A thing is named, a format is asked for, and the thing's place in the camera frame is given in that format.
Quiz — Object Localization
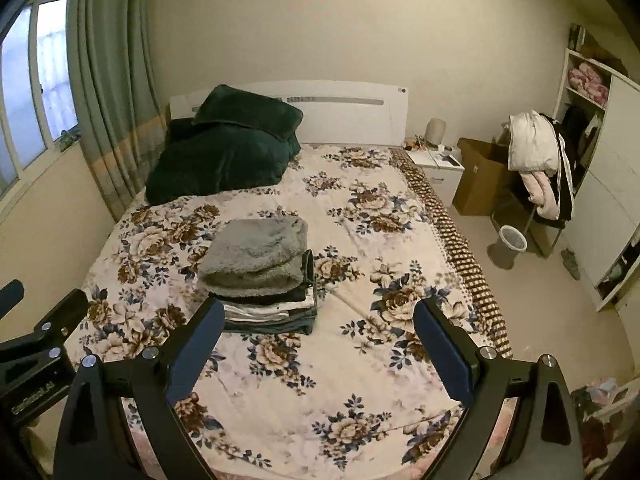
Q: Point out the dark green folded quilt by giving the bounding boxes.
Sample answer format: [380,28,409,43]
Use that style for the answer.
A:
[145,118,300,206]

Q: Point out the white bed headboard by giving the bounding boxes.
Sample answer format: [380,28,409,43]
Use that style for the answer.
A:
[168,80,409,146]

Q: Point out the brown cardboard box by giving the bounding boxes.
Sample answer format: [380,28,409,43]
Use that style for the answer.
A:
[452,138,513,216]

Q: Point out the floral bed blanket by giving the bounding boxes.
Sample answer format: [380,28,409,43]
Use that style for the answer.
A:
[65,145,512,479]

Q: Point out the green curtain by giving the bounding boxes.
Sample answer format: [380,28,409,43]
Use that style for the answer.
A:
[66,0,165,218]

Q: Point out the chair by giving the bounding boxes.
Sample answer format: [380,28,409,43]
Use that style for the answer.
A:
[490,178,566,259]

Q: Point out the white nightstand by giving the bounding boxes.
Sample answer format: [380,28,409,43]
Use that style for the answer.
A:
[408,150,464,207]

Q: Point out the white wardrobe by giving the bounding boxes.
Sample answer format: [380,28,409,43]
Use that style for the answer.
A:
[552,49,639,310]

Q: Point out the white waste bin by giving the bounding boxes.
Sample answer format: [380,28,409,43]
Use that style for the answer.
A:
[494,224,528,270]

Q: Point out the grey fluffy pants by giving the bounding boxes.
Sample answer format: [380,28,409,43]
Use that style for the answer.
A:
[198,216,308,298]

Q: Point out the pink blanket on shelf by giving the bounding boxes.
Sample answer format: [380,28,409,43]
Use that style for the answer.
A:
[567,62,608,107]

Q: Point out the white table lamp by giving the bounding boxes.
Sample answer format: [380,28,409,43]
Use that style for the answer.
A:
[424,118,447,146]

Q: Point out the window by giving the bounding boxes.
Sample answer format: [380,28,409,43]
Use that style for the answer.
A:
[1,0,78,200]

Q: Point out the dark green pillow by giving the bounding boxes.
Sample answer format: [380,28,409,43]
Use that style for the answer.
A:
[192,84,304,141]

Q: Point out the white folded garment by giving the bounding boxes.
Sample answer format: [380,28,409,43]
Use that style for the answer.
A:
[221,288,316,323]

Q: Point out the pink floral mattress sheet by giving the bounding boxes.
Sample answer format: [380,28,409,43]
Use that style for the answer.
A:
[124,393,522,480]

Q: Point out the white jacket on chair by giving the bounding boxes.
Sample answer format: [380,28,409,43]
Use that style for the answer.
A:
[508,110,560,176]

